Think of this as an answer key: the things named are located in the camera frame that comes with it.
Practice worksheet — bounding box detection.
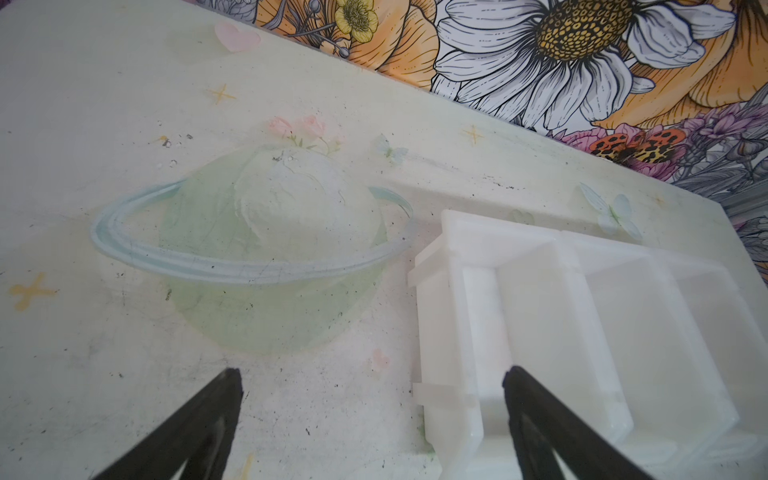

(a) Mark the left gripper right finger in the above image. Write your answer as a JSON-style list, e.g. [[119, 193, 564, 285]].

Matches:
[[503, 366, 650, 479]]

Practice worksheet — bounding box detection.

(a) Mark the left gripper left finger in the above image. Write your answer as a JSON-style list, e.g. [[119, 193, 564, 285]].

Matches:
[[96, 368, 243, 479]]

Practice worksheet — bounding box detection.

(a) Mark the white three-compartment bin tray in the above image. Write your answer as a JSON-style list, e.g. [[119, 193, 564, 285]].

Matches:
[[408, 210, 767, 479]]

